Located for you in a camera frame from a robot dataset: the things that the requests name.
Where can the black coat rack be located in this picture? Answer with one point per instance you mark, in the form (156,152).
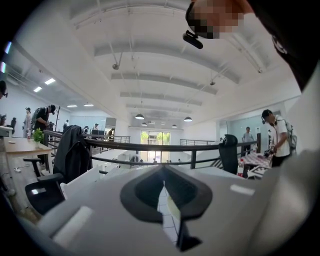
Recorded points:
(59,117)

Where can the clear bottle with red label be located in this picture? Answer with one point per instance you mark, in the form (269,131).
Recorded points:
(240,168)

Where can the person's head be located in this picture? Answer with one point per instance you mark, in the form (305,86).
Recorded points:
(215,17)

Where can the black office chair with armrests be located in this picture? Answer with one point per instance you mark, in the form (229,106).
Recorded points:
(42,192)

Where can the black jacket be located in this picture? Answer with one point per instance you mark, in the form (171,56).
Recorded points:
(71,152)

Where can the checkered tablecloth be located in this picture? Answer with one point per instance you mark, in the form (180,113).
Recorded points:
(255,160)

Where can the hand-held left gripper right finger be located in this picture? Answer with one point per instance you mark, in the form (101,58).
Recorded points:
(225,212)

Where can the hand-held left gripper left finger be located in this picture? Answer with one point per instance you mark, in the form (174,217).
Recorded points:
(105,220)

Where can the white desk partition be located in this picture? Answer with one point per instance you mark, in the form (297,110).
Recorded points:
(82,181)

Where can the small green potted plant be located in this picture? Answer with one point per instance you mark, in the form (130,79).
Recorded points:
(38,136)

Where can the black metal railing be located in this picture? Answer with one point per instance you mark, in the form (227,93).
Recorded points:
(140,147)

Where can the light wooden desk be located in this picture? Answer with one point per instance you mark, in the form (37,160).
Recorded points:
(22,147)

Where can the black mesh office chair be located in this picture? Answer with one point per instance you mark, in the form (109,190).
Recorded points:
(228,152)

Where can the black head-mounted camera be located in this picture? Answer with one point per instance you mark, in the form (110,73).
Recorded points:
(192,40)

